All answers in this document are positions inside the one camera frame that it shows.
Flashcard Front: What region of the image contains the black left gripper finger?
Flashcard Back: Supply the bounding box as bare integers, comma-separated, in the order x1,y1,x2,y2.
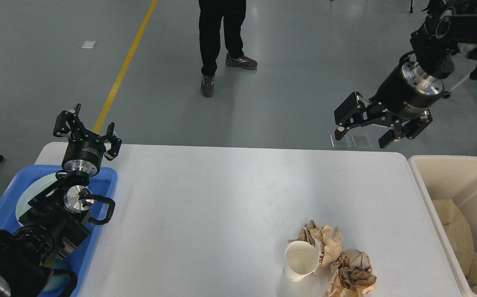
99,122,122,160
52,103,92,142

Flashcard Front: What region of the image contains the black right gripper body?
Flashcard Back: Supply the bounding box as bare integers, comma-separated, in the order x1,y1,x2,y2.
368,61,444,120

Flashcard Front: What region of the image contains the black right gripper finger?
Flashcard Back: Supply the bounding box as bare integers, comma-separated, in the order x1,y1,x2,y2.
378,110,433,149
334,92,381,141

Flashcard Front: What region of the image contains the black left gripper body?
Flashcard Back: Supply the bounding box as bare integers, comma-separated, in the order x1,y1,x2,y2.
61,140,105,177

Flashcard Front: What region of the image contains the light green plate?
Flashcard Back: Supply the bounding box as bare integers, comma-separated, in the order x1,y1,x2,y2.
15,173,57,227

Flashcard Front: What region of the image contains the dark teal mug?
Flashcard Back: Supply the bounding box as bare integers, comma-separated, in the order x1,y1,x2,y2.
42,256,71,293

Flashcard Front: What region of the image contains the brown paper bag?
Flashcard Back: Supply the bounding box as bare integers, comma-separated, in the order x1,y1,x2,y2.
432,199,477,295

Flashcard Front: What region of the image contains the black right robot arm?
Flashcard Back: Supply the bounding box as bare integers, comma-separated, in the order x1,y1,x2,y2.
334,0,477,149

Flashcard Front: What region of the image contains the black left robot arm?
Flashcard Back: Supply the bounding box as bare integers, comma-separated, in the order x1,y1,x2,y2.
0,104,122,297

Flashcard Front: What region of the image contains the right floor outlet cover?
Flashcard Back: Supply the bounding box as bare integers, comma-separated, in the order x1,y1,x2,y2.
351,134,372,149

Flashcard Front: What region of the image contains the floor outlet cover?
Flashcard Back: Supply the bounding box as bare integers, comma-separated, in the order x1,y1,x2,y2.
351,134,372,149
330,134,351,149

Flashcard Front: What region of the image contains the left floor outlet cover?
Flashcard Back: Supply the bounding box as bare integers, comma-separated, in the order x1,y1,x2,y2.
330,134,351,149

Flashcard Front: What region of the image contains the blue plastic tray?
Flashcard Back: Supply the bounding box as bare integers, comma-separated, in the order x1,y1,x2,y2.
0,164,117,297

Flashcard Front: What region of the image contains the beige plastic bin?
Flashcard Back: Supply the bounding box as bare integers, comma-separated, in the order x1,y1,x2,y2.
408,155,477,297

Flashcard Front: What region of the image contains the crumpled brown paper upper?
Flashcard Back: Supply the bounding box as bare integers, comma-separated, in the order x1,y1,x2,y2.
288,220,343,273

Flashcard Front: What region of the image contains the crumpled brown paper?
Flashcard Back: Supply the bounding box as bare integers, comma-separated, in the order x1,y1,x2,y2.
288,220,343,273
325,249,377,297

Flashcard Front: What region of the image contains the white paper cup upright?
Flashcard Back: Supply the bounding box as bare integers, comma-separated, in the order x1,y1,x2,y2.
284,240,321,282

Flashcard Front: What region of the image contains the crumpled brown paper lower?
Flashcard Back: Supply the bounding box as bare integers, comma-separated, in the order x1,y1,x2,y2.
325,249,377,297

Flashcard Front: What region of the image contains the person in black trousers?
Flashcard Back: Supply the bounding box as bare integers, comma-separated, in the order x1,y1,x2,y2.
198,0,258,97

